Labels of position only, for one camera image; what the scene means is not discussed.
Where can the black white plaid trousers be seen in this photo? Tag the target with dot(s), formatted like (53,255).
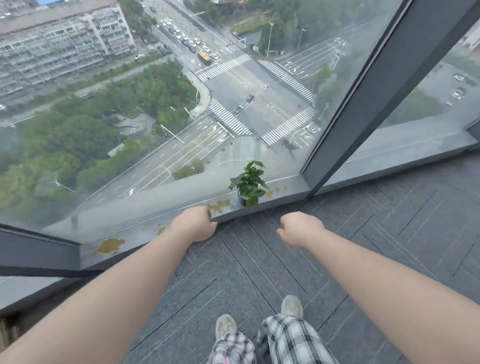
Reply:
(292,341)

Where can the grey stone window sill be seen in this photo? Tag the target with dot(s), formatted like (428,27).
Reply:
(408,146)
(157,221)

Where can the person's right hand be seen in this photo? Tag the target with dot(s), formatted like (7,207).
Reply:
(302,229)

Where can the white left shoe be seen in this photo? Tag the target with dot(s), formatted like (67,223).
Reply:
(226,325)

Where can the white shoe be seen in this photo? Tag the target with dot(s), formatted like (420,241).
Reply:
(292,305)
(226,325)

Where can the dark grey window frame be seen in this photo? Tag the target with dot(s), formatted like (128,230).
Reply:
(33,251)

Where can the green park trees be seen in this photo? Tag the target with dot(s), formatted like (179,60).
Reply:
(93,123)

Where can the white car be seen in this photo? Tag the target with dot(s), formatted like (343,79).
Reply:
(312,128)

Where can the dark grey window mullion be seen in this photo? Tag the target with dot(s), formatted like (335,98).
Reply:
(378,86)

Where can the person's right fingers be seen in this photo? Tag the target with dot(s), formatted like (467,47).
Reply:
(283,227)

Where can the person's left forearm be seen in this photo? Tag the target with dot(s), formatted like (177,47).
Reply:
(112,296)

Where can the white right shoe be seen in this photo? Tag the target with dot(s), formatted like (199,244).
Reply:
(292,305)

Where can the person's left hand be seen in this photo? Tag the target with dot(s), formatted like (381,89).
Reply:
(193,226)

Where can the row of queued cars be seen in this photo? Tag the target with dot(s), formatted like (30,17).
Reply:
(187,37)

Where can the grey car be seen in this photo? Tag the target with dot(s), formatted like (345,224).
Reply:
(238,109)

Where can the person's left fingers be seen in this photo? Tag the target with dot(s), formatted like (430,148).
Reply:
(211,222)

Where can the person's right forearm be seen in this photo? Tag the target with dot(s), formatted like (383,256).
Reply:
(382,288)

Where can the grey apartment building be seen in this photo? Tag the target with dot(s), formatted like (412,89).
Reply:
(56,45)

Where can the yellow bus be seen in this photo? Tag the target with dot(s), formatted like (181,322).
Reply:
(204,57)

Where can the green potted plant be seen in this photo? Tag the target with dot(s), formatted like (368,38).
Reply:
(249,185)

